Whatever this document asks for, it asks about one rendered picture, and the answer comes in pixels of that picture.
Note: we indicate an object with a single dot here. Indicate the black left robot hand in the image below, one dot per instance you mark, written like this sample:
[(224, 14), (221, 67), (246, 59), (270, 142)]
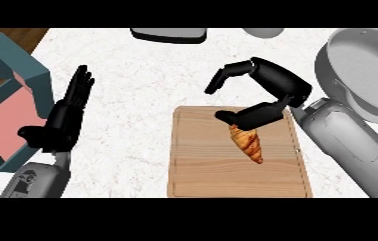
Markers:
[(62, 118)]

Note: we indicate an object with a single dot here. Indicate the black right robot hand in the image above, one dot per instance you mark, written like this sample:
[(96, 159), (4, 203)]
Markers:
[(274, 81)]

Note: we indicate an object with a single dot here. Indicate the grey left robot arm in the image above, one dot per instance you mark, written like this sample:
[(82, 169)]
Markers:
[(38, 178)]

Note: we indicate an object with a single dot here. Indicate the golden brown croissant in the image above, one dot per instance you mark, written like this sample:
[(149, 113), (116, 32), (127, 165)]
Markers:
[(246, 143)]

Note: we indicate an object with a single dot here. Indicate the pale wooden cutting board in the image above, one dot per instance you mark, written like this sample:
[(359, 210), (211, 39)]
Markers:
[(236, 158)]

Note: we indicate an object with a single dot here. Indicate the teal and pink chair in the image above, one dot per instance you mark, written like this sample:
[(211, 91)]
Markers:
[(22, 105)]

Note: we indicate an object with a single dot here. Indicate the grey round bowl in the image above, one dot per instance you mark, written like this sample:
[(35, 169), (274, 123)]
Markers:
[(263, 32)]

